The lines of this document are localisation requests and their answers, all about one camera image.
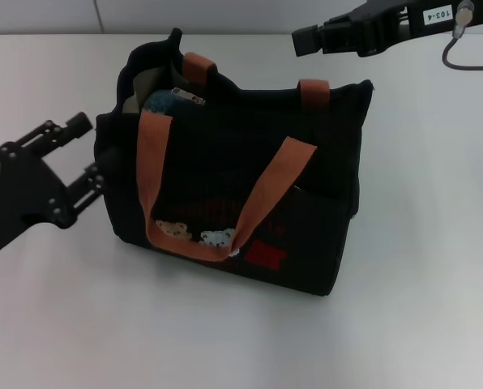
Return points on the blue knitted cloth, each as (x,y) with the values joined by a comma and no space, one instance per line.
(164,103)

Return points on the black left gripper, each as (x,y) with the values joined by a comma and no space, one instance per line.
(18,190)

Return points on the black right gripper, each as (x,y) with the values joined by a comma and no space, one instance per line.
(413,12)

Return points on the silver zipper pull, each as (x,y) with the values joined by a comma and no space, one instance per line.
(189,96)

